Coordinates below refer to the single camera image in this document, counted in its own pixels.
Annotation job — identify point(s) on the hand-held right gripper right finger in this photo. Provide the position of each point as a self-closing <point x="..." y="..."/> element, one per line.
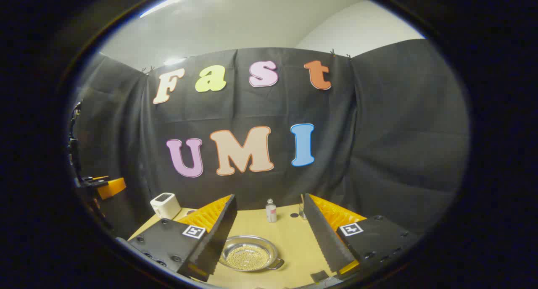
<point x="323" y="234"/>

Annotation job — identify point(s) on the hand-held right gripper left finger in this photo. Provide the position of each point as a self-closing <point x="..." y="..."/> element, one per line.
<point x="218" y="234"/>

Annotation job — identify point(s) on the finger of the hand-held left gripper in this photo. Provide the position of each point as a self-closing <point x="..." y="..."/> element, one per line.
<point x="111" y="188"/>

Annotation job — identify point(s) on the steel pot with beans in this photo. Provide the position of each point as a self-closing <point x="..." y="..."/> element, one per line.
<point x="248" y="255"/>

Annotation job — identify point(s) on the white toaster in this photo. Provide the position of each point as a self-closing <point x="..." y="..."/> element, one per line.
<point x="165" y="205"/>

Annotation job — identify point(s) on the clear plastic bottle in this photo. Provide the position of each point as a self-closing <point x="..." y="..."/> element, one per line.
<point x="271" y="213"/>

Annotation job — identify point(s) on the black table edge bracket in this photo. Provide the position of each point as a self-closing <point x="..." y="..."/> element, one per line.
<point x="319" y="276"/>

